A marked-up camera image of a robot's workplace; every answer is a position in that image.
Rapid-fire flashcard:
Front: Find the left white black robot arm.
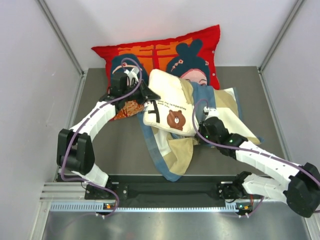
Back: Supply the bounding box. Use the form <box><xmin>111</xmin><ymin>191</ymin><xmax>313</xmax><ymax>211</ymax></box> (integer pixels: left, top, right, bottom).
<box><xmin>56</xmin><ymin>67</ymin><xmax>161</xmax><ymax>199</ymax></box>

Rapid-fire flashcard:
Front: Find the left aluminium frame post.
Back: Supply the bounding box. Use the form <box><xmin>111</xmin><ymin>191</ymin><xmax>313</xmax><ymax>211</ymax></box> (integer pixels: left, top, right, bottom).
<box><xmin>35</xmin><ymin>0</ymin><xmax>85</xmax><ymax>76</ymax></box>

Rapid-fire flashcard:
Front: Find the blue beige checked pillowcase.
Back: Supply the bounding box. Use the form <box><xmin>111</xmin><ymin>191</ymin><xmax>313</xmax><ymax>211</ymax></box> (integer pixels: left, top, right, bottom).
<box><xmin>137</xmin><ymin>80</ymin><xmax>262</xmax><ymax>182</ymax></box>

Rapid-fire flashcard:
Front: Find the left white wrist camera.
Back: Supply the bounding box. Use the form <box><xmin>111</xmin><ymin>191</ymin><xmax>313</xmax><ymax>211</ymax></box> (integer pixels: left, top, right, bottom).
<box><xmin>124</xmin><ymin>67</ymin><xmax>140</xmax><ymax>86</ymax></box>

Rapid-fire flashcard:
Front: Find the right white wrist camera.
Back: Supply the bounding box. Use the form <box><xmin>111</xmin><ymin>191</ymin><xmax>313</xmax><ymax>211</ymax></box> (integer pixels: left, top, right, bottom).
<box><xmin>203</xmin><ymin>106</ymin><xmax>219</xmax><ymax>121</ymax></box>

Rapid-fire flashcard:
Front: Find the aluminium frame post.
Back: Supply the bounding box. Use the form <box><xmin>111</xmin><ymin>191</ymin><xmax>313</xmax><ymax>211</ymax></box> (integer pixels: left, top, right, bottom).
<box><xmin>258</xmin><ymin>0</ymin><xmax>306</xmax><ymax>72</ymax></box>
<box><xmin>35</xmin><ymin>0</ymin><xmax>85</xmax><ymax>76</ymax></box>

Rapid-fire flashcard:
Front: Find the red cartoon couple pillow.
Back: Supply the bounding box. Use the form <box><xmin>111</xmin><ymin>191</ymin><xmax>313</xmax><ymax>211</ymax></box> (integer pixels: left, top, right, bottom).
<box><xmin>90</xmin><ymin>24</ymin><xmax>222</xmax><ymax>122</ymax></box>

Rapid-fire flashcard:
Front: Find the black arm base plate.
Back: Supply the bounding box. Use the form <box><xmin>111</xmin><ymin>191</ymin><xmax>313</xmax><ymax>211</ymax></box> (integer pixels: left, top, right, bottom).
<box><xmin>84</xmin><ymin>174</ymin><xmax>261</xmax><ymax>208</ymax></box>

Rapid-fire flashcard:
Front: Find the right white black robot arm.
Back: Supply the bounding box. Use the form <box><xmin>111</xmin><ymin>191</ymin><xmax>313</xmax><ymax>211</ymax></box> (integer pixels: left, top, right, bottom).
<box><xmin>197</xmin><ymin>116</ymin><xmax>320</xmax><ymax>218</ymax></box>

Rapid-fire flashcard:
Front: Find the right aluminium frame post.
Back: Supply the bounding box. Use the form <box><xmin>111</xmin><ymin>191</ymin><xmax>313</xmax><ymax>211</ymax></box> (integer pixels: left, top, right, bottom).
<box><xmin>258</xmin><ymin>0</ymin><xmax>306</xmax><ymax>72</ymax></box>

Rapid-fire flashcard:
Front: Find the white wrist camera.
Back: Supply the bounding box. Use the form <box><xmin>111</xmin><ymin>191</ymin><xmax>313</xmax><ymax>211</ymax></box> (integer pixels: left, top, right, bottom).
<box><xmin>124</xmin><ymin>67</ymin><xmax>140</xmax><ymax>86</ymax></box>
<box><xmin>203</xmin><ymin>106</ymin><xmax>219</xmax><ymax>121</ymax></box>

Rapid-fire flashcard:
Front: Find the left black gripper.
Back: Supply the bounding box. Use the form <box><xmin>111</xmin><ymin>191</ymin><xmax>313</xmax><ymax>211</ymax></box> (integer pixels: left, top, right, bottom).
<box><xmin>121</xmin><ymin>78</ymin><xmax>160</xmax><ymax>105</ymax></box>

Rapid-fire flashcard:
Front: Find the cream bear print pillow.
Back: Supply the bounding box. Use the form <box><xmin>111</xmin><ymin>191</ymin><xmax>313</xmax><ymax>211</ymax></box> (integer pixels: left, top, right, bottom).
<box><xmin>143</xmin><ymin>69</ymin><xmax>196</xmax><ymax>137</ymax></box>

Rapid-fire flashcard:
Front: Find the slotted grey cable duct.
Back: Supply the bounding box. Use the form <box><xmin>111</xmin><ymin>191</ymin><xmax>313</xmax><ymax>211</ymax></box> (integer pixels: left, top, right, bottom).
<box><xmin>49</xmin><ymin>199</ymin><xmax>253</xmax><ymax>213</ymax></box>

